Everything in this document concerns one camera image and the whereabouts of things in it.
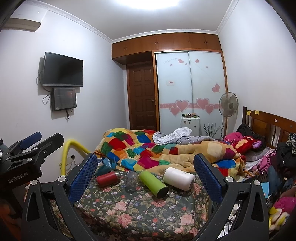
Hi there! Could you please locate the standing electric fan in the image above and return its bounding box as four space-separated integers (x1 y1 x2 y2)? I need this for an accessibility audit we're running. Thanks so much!
218 91 239 138

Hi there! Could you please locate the yellow padded bed rail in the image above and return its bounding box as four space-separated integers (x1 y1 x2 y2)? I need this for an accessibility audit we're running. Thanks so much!
60 138 91 176

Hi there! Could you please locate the dry twig plant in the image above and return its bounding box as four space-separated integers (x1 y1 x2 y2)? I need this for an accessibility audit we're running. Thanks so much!
203 123 222 139

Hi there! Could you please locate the small white cabinet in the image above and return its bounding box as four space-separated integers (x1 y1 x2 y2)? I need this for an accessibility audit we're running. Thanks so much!
181 117 200 136

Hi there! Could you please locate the white air conditioner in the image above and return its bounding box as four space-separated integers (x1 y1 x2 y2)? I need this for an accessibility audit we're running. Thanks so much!
3 8 47 32

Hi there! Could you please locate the light blue booklet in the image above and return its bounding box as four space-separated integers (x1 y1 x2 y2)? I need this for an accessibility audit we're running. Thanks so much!
261 182 269 199

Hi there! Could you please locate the red plush toy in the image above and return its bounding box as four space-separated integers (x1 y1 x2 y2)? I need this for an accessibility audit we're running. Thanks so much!
232 136 266 155

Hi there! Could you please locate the black wall television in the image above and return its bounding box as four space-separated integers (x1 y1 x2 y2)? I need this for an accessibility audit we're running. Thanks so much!
41 52 84 87

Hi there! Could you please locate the clear glass jar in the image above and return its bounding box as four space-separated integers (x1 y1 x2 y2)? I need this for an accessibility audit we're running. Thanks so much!
125 171 139 193

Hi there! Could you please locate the red thermos cup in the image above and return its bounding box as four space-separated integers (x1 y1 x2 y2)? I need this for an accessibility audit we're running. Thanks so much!
96 171 120 188

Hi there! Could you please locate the green thermos bottle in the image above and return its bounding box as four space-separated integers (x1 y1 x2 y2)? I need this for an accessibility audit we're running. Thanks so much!
139 170 169 199

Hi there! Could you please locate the white thermos bottle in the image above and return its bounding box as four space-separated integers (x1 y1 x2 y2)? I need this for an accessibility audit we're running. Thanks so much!
163 167 195 191

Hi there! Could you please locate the floral bed sheet mattress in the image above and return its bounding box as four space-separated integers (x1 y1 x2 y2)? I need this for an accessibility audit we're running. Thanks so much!
74 171 209 240

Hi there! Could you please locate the brown wooden door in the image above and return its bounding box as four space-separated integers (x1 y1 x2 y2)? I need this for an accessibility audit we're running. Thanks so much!
127 61 157 131

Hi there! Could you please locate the white grey striped cloth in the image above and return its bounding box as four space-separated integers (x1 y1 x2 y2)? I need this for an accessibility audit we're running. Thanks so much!
152 127 216 145

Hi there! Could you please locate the colourful patchwork blanket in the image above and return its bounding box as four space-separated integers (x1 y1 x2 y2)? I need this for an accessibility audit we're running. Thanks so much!
95 128 245 177

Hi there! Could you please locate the small black wall monitor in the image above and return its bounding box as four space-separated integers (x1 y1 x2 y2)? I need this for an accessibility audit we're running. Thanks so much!
50 88 77 111

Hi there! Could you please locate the wooden headboard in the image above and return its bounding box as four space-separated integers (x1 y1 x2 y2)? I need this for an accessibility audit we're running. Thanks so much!
242 106 296 149

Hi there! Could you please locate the dark green cup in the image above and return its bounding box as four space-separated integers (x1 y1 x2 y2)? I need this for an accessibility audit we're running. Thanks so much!
94 165 111 178

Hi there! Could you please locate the white sliding wardrobe with hearts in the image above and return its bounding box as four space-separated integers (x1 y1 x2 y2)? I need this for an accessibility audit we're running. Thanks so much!
155 51 227 136

